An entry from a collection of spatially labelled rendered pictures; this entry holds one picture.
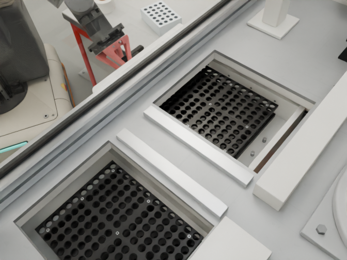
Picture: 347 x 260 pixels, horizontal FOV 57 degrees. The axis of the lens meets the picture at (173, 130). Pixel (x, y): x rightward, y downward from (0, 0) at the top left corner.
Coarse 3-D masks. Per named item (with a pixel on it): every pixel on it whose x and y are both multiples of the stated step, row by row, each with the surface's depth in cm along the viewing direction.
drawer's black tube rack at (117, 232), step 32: (96, 192) 61; (128, 192) 57; (64, 224) 57; (96, 224) 54; (128, 224) 54; (160, 224) 54; (64, 256) 51; (96, 256) 51; (128, 256) 51; (160, 256) 50
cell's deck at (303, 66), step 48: (240, 48) 71; (288, 48) 70; (336, 48) 70; (144, 96) 64; (288, 96) 65; (96, 144) 58; (336, 144) 56; (48, 192) 53; (240, 192) 51; (0, 240) 49; (288, 240) 47
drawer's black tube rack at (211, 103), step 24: (216, 72) 74; (192, 96) 70; (216, 96) 69; (240, 96) 69; (192, 120) 66; (216, 120) 65; (240, 120) 65; (264, 120) 65; (216, 144) 62; (240, 144) 62
